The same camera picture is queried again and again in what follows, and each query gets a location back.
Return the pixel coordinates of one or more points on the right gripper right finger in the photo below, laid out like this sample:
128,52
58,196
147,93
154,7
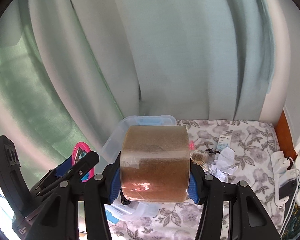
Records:
248,218

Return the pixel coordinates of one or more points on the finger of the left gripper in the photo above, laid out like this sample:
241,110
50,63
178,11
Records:
62,169

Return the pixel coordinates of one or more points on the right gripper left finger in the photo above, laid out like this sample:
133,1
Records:
58,218

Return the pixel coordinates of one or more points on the white paper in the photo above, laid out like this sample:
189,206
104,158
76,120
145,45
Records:
223,165

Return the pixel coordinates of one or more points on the clear plastic storage bin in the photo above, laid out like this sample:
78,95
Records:
133,210

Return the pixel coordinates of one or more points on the pink hair roller clip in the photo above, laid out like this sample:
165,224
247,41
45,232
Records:
191,145

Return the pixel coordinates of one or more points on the brown packing tape roll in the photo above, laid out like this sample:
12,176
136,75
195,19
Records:
163,172

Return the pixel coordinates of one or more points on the black beaded headband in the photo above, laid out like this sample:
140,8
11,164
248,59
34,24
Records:
212,151

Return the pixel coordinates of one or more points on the black power adapter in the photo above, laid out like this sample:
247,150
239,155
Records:
288,189

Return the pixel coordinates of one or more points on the white power strip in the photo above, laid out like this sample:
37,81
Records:
282,174

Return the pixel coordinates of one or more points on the floral fleece blanket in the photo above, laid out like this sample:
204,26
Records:
155,167

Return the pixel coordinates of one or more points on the small medicine box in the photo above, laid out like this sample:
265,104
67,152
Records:
224,141

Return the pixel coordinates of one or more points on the green curtain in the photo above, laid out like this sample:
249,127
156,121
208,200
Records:
71,70

